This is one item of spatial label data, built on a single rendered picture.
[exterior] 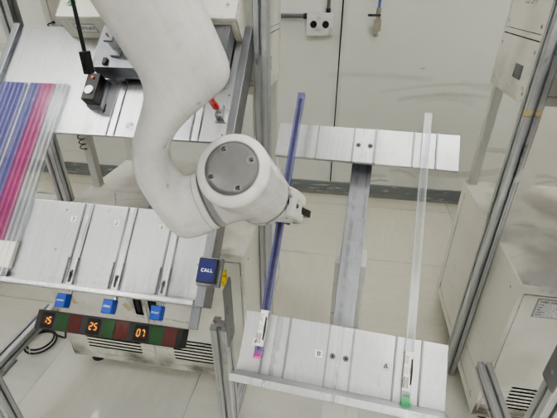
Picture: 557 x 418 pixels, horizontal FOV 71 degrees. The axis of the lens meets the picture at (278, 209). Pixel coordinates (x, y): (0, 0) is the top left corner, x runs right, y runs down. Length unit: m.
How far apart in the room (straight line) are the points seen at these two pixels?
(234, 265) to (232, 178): 0.77
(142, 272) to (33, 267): 0.26
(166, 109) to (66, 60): 0.89
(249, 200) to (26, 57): 1.03
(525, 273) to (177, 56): 1.09
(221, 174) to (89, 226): 0.62
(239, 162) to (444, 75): 2.28
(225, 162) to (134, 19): 0.16
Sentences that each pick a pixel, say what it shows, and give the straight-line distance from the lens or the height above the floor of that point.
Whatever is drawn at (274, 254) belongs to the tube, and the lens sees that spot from 0.70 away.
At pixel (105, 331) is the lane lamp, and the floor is 0.65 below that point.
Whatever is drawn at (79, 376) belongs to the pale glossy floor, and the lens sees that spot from 1.79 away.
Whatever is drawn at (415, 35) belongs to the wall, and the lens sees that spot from 2.57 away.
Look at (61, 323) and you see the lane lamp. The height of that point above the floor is 0.66.
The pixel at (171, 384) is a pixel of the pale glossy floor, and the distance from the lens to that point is 1.65.
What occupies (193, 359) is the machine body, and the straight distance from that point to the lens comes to 1.53.
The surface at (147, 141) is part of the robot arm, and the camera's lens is 0.42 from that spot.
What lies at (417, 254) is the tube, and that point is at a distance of 0.71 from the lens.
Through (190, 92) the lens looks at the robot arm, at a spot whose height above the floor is 1.21.
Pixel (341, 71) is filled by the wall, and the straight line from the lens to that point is 2.57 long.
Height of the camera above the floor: 1.29
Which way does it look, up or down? 30 degrees down
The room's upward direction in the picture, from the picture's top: straight up
